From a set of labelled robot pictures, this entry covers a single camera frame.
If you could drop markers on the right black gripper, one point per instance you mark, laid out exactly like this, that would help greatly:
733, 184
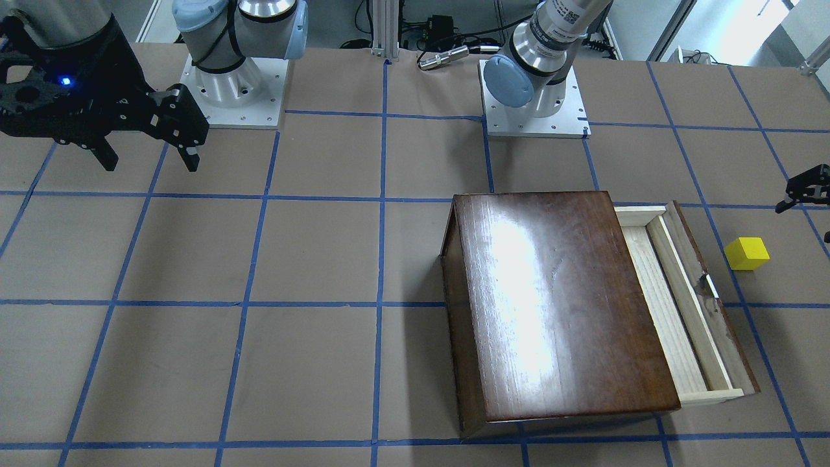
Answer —
122, 72

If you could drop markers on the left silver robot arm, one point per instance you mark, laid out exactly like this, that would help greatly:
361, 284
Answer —
724, 137

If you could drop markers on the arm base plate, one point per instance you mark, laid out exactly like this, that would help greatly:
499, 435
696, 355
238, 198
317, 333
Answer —
535, 97
250, 97

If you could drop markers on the light wood drawer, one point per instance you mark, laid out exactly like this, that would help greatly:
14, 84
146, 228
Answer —
706, 360

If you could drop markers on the aluminium frame post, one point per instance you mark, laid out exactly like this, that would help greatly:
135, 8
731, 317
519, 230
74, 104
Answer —
386, 20

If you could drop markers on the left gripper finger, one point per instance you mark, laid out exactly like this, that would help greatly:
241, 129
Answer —
809, 187

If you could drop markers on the dark wooden drawer cabinet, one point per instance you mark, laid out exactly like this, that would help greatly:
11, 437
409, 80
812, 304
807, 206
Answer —
547, 319

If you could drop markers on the yellow cube block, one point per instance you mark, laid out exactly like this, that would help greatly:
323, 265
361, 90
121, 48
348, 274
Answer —
746, 253

